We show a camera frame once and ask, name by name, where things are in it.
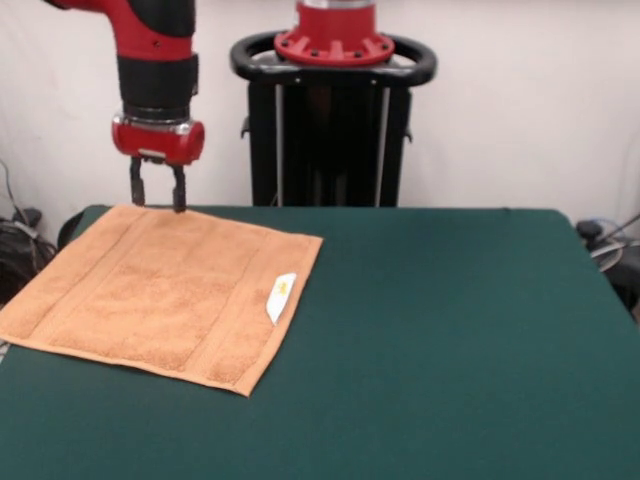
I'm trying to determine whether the orange terry towel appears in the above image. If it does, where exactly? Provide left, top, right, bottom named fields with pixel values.
left=0, top=203, right=325, bottom=399

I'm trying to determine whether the black cable tangle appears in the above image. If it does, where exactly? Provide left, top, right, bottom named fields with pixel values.
left=0, top=159, right=59, bottom=309
left=574, top=212, right=640, bottom=321

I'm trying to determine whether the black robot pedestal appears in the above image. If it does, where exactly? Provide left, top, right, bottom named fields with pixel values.
left=229, top=30, right=439, bottom=207

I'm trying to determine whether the dark green tablecloth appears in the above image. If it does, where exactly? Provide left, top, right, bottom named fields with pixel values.
left=0, top=203, right=640, bottom=480

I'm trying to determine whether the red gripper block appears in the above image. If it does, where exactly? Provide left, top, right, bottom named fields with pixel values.
left=111, top=113, right=206, bottom=215

